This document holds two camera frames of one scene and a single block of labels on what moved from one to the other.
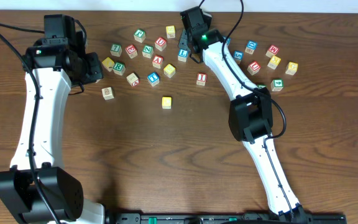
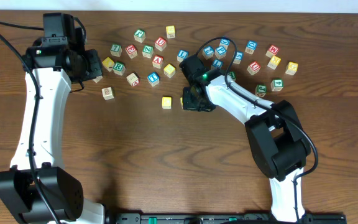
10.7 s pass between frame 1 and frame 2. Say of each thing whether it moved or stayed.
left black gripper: stayed
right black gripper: moved
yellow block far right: stayed
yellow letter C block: stayed
